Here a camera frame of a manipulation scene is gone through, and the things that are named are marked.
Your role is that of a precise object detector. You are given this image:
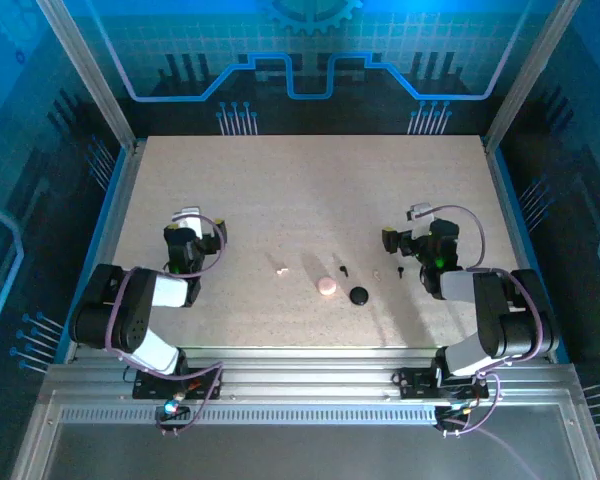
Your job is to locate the slotted metal cable duct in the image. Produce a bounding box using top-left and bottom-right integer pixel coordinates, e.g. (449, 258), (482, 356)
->
(59, 405), (439, 425)

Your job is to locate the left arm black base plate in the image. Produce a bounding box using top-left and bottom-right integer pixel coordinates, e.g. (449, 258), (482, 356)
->
(131, 367), (225, 401)

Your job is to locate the table side rail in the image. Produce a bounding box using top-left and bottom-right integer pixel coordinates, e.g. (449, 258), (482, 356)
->
(482, 137), (566, 364)
(64, 139), (149, 364)

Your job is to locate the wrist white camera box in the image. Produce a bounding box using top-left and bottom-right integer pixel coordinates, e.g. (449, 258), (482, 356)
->
(171, 206), (204, 240)
(405, 201), (437, 240)

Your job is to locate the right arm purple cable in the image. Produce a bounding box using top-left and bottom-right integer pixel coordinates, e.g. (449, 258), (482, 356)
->
(432, 204), (549, 480)

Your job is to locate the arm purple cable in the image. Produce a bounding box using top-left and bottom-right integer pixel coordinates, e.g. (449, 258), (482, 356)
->
(432, 204), (549, 480)
(102, 214), (227, 436)

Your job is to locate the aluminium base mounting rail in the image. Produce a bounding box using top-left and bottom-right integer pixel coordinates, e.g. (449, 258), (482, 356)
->
(42, 346), (589, 407)

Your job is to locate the aluminium frame corner post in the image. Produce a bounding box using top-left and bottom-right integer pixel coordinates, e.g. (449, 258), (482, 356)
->
(34, 0), (139, 154)
(481, 0), (584, 154)

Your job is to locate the small LED connector board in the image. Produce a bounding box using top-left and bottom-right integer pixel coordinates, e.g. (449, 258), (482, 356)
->
(154, 397), (191, 421)
(434, 399), (474, 426)

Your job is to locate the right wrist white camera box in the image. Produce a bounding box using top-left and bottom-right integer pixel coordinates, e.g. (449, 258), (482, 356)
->
(405, 201), (437, 240)

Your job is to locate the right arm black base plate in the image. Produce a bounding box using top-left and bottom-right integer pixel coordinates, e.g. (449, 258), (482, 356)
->
(392, 367), (490, 401)

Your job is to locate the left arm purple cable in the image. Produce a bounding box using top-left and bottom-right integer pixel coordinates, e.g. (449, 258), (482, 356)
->
(102, 214), (227, 436)

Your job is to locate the grey metal tray panel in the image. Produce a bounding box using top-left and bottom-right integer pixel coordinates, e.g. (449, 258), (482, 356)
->
(9, 389), (600, 480)

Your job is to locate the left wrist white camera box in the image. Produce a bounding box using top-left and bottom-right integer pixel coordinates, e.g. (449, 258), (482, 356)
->
(171, 206), (204, 240)

